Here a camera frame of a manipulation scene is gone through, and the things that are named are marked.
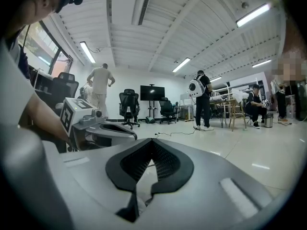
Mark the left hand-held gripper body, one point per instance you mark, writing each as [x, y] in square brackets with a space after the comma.
[72, 114]

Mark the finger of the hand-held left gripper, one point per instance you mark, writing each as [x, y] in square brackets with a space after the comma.
[120, 126]
[112, 139]

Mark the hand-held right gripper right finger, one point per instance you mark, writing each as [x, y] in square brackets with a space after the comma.
[204, 181]

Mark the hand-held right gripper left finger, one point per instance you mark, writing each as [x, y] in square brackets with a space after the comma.
[96, 176]

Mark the person's left forearm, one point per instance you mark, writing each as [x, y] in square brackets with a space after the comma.
[45, 118]

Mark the white plastic bag pile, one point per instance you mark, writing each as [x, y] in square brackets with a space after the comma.
[239, 95]

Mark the black office chair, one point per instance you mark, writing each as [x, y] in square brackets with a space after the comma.
[168, 109]
[66, 87]
[129, 104]

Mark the black television stand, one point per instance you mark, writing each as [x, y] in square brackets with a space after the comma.
[152, 109]

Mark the black television screen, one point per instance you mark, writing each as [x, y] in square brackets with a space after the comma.
[152, 93]

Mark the strip light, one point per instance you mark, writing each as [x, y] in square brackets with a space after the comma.
[87, 52]
[253, 15]
[216, 79]
[261, 63]
[181, 65]

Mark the person's short-sleeved shirt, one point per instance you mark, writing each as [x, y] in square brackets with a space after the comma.
[12, 85]

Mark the white desk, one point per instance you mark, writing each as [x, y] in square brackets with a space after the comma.
[187, 106]

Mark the large window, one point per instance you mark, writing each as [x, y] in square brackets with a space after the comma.
[43, 47]

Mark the wooden stool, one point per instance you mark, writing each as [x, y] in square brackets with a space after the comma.
[237, 114]

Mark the black hairpin-leg table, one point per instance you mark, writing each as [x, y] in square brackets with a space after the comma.
[219, 102]

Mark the white hard-shell rucksack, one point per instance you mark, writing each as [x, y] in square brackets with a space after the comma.
[195, 87]

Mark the steel round bin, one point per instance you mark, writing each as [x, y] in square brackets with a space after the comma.
[268, 120]

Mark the white shelving rack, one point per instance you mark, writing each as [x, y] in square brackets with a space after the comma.
[239, 85]

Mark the person's head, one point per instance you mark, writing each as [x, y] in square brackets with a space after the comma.
[31, 6]

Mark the long white air duct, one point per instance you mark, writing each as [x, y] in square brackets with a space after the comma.
[144, 3]

